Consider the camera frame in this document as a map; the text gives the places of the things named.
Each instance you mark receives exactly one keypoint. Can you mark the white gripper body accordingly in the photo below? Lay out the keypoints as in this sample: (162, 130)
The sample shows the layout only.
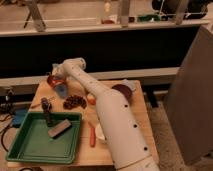
(58, 72)

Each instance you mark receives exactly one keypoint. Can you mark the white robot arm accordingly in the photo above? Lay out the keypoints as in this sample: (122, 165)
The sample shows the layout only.
(128, 148)

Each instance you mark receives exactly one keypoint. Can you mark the red bowl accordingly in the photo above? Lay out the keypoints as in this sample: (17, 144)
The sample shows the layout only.
(55, 81)

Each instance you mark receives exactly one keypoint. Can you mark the purple bowl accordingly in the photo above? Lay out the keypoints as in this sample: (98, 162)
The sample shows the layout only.
(125, 90)

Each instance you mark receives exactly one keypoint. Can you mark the bunch of dark grapes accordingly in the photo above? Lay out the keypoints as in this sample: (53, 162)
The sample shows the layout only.
(74, 101)

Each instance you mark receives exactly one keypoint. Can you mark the black brush tool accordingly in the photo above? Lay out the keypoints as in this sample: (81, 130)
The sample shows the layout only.
(46, 106)

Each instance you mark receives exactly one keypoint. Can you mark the orange apple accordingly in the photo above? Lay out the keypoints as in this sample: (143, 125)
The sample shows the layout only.
(91, 99)

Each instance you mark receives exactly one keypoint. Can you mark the blue box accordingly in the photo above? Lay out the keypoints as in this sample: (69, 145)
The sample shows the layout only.
(18, 117)

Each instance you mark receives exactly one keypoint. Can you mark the grey rectangular block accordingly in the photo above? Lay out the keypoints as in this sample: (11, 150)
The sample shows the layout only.
(59, 128)

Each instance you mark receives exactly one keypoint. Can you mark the orange carrot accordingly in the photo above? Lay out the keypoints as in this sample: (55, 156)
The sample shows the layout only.
(92, 135)

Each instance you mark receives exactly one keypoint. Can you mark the grey cloth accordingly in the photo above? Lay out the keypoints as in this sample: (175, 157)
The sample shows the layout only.
(129, 84)

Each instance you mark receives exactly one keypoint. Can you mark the white cup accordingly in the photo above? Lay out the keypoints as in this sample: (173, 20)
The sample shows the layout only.
(99, 133)

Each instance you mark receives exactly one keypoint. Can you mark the green plastic tray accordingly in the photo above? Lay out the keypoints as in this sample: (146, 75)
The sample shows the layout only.
(32, 143)

